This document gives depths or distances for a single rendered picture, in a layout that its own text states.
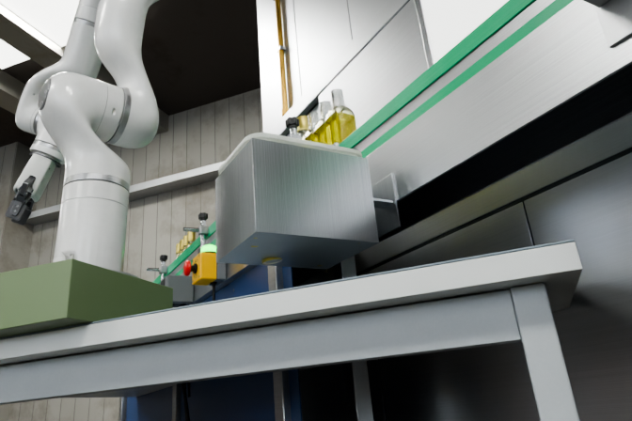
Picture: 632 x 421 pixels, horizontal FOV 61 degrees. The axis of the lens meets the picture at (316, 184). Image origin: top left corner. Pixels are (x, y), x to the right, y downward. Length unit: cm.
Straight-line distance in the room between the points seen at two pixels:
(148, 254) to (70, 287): 371
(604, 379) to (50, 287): 84
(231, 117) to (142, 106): 344
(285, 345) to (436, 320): 21
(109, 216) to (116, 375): 29
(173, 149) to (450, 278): 424
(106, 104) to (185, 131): 367
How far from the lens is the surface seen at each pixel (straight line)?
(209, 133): 464
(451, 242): 115
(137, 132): 117
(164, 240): 451
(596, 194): 95
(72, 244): 103
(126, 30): 123
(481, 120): 83
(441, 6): 128
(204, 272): 138
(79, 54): 145
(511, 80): 81
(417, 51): 130
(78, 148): 110
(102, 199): 105
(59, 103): 112
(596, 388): 96
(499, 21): 89
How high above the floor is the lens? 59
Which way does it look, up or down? 23 degrees up
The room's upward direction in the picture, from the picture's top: 5 degrees counter-clockwise
